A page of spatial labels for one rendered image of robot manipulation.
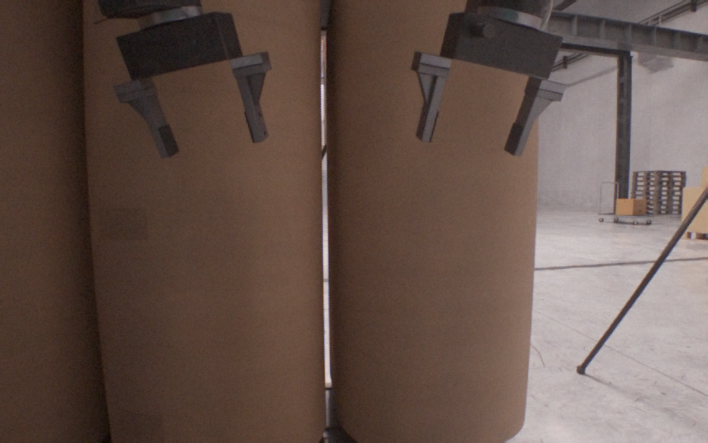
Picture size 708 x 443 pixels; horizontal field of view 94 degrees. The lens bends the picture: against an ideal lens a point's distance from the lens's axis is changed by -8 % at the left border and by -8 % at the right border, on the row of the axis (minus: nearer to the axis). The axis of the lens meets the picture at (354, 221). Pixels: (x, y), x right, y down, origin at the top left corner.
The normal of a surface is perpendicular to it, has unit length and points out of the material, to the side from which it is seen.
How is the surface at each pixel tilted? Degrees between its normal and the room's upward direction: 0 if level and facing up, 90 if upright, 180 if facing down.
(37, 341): 90
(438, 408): 90
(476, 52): 114
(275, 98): 90
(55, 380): 90
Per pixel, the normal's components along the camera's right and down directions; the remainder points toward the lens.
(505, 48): 0.13, 0.47
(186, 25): -0.08, 0.48
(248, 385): 0.21, 0.08
